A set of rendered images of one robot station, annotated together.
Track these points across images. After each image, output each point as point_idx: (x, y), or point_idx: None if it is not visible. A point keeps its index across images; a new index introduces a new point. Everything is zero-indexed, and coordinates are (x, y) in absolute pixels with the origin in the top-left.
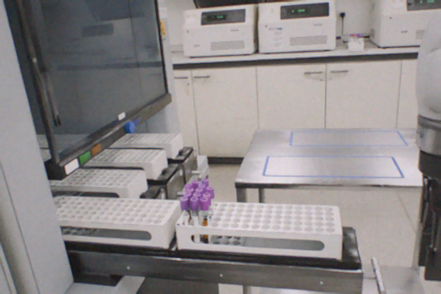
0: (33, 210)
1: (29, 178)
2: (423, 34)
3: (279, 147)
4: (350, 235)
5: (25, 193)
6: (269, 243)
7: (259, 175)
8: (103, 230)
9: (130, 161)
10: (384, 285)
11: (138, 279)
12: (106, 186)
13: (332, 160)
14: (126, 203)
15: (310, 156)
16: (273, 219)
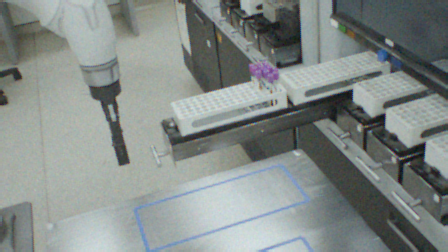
0: (326, 25)
1: (328, 8)
2: (106, 5)
3: (314, 227)
4: (172, 133)
5: (325, 13)
6: (223, 116)
7: (284, 163)
8: (342, 86)
9: (410, 103)
10: (151, 149)
11: (323, 127)
12: (373, 79)
13: (221, 217)
14: (328, 76)
15: (254, 217)
16: (216, 98)
